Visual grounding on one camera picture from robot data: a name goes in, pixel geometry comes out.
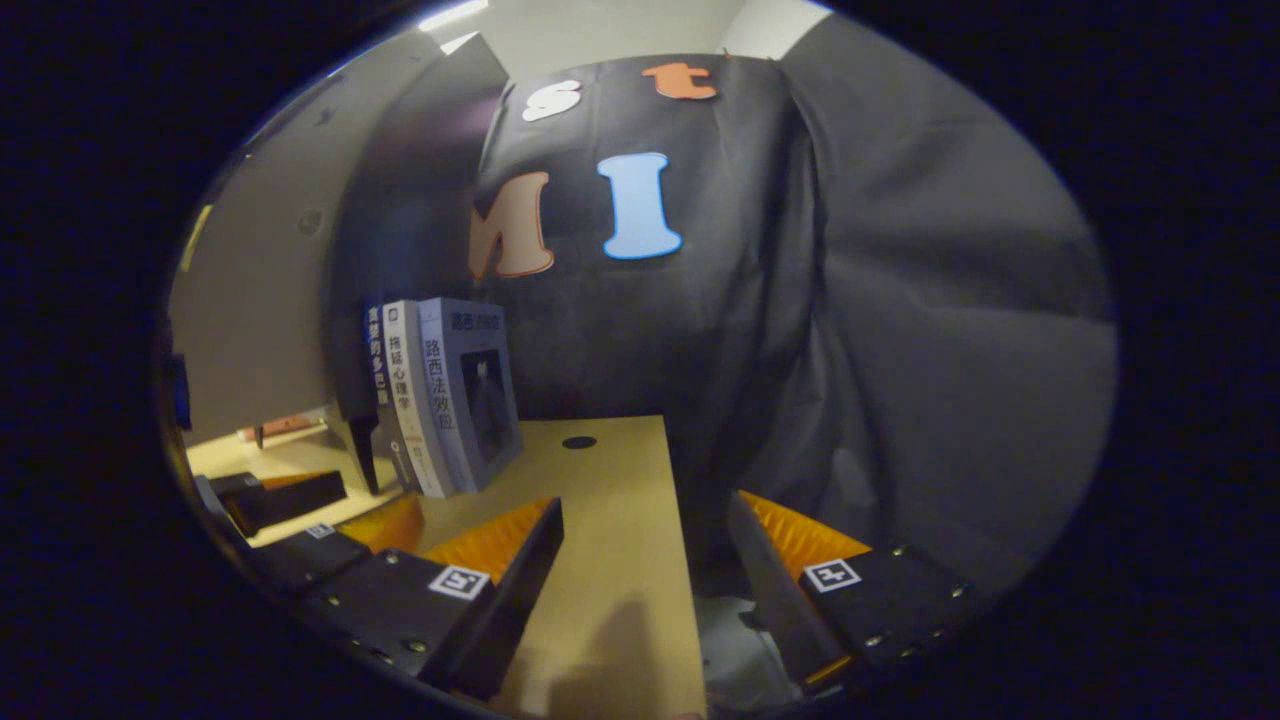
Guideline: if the small red object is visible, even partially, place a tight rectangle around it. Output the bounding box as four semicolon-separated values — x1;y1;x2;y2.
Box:
238;414;323;443

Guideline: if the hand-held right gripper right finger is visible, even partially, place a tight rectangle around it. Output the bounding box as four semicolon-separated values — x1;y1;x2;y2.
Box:
725;490;991;691

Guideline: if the white cabinet door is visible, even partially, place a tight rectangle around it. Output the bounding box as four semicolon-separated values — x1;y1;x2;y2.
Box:
165;45;446;446

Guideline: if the black backdrop cloth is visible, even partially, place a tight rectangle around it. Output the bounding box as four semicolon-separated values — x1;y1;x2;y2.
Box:
470;15;1119;601

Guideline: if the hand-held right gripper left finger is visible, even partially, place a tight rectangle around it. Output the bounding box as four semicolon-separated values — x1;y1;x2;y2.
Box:
300;495;566;701

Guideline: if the white book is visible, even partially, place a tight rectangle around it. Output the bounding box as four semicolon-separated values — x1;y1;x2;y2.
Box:
382;299;456;499

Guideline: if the white double-door shoe cabinet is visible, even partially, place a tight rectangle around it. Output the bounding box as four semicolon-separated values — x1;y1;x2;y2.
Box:
330;33;513;426

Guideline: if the black bookend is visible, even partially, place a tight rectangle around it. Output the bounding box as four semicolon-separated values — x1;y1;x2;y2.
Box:
345;410;383;498

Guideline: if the grey book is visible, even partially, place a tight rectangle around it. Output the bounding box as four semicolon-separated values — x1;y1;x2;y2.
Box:
418;296;525;494

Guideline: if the dark book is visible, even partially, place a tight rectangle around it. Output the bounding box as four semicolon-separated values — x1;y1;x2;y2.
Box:
362;303;411;491

